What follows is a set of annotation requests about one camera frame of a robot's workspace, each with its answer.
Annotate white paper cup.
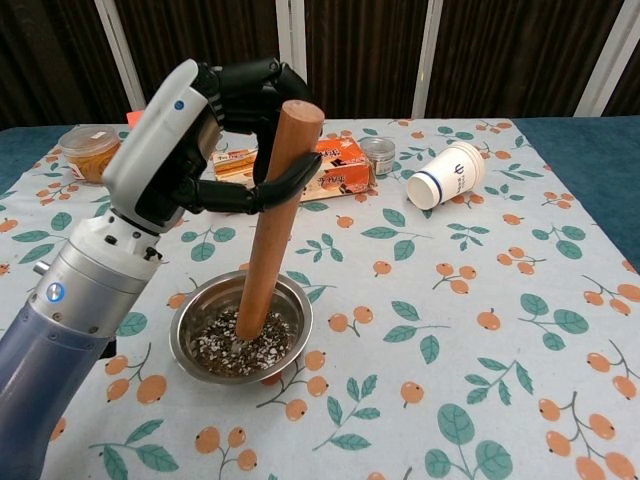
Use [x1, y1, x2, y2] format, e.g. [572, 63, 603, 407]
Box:
[405, 140, 487, 211]

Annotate metal bowl with contents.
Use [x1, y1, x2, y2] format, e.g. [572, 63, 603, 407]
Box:
[169, 269, 315, 386]

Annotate floral tablecloth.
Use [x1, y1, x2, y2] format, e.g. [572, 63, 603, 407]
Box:
[0, 118, 640, 480]

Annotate white partition post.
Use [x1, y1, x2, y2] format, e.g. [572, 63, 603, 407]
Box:
[94, 0, 146, 114]
[412, 0, 444, 120]
[276, 0, 307, 89]
[574, 0, 640, 119]

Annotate small metal tin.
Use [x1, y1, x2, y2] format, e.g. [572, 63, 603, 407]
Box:
[358, 136, 396, 177]

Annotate orange biscuit box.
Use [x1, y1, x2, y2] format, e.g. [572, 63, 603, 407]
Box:
[212, 137, 376, 204]

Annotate clear jar brown contents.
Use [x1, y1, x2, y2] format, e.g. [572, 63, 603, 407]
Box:
[58, 125, 123, 185]

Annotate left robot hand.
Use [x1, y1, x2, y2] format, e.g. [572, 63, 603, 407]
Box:
[102, 57, 324, 236]

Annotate wooden stick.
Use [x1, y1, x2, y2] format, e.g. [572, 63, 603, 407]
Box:
[234, 98, 325, 342]

